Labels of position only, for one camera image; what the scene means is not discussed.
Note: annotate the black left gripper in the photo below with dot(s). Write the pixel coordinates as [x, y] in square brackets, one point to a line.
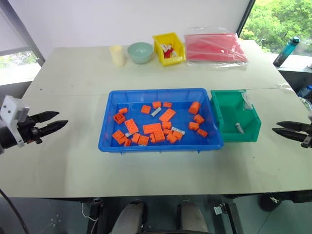
[28, 132]

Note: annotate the dark rounded grey shape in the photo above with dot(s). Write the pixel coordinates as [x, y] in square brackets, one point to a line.
[130, 218]
[192, 218]

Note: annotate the black caster wheel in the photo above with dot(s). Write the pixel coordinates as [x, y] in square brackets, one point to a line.
[268, 201]

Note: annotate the red sheets in clear bag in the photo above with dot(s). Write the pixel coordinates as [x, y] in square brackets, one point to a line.
[212, 47]

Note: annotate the rounded orange block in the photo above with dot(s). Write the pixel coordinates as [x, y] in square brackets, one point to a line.
[194, 107]

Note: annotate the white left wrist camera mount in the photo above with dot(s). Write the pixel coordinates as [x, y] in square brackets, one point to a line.
[11, 112]

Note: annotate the orange plastic brick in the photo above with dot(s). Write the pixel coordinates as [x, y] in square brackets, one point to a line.
[119, 118]

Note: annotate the cream plastic cup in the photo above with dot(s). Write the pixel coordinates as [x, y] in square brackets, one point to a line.
[117, 56]

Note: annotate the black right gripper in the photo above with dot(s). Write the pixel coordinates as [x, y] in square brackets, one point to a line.
[308, 140]

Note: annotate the pale green bowl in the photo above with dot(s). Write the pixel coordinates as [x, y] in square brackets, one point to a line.
[140, 52]

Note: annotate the green plastic bin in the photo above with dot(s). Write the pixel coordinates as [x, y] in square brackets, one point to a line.
[228, 109]

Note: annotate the yellow plastic bin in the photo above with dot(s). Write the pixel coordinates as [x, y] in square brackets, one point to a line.
[168, 62]

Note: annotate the long orange block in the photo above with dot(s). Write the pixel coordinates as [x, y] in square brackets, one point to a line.
[152, 128]
[131, 126]

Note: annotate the large orange block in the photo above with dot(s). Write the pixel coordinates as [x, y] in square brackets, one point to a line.
[158, 136]
[167, 115]

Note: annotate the clear blue-capped bottle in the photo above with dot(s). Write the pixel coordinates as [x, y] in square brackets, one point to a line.
[306, 90]

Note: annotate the black table frame bracket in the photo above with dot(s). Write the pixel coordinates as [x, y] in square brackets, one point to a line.
[229, 217]

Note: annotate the blue plastic tray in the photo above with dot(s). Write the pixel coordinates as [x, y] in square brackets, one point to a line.
[107, 136]

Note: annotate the small orange block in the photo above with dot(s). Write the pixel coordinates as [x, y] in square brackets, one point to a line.
[146, 109]
[202, 132]
[178, 135]
[127, 142]
[199, 118]
[167, 104]
[171, 138]
[135, 138]
[193, 125]
[118, 135]
[156, 104]
[166, 125]
[167, 131]
[123, 111]
[143, 140]

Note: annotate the clear label card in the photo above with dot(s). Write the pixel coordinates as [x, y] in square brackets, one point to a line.
[248, 103]

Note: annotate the dark teal water bottle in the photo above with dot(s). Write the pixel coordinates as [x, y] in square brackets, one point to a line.
[285, 52]

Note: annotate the red and white small parts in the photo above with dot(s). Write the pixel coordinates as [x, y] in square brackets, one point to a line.
[168, 50]

